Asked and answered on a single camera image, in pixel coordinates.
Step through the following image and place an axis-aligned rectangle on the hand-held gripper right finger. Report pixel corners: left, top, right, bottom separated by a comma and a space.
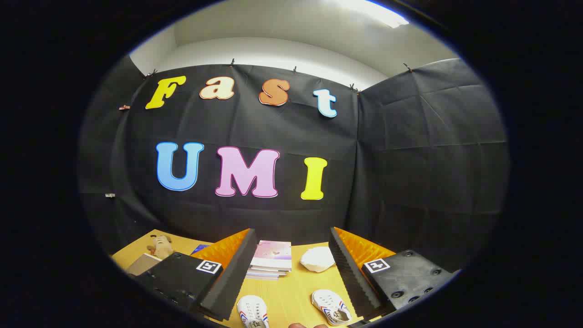
328, 226, 461, 322

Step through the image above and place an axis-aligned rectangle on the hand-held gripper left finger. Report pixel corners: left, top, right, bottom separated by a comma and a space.
135, 228, 258, 322

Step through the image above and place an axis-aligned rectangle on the white striped canvas shoe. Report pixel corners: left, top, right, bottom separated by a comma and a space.
311, 289, 352, 326
237, 295, 270, 328

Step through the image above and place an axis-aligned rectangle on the beige fabric storage box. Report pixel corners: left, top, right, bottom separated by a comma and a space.
126, 253, 162, 277

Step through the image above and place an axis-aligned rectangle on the white plush toy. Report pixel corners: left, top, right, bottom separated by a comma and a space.
300, 246, 336, 273

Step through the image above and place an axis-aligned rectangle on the pink cover book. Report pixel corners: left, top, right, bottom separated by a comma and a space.
251, 240, 292, 272

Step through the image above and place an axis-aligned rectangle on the brown plush dog toy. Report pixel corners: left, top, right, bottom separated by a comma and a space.
147, 235, 176, 259

